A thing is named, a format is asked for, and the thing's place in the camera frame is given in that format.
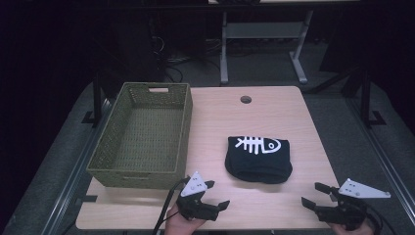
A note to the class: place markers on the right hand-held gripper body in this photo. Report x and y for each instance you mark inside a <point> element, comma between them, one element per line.
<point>349,205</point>

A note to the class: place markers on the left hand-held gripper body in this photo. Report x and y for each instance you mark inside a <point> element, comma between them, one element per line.
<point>193,199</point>

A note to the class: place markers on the black cloth fishbone print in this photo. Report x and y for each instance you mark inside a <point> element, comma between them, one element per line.
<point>257,163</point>

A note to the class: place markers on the green woven basket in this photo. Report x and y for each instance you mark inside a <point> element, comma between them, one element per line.
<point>147,130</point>

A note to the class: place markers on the person's right hand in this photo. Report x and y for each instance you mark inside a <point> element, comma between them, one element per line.
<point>354,231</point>

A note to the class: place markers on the person's left hand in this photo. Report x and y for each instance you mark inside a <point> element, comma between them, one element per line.
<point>181,225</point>

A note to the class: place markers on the aluminium floor rail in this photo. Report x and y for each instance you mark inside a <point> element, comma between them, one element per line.
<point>75,176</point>
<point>381,153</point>

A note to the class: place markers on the black metal post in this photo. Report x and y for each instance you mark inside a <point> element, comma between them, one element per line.
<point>366,98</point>
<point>97,98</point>

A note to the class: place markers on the grey metal table frame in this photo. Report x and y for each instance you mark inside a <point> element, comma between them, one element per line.
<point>261,31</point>

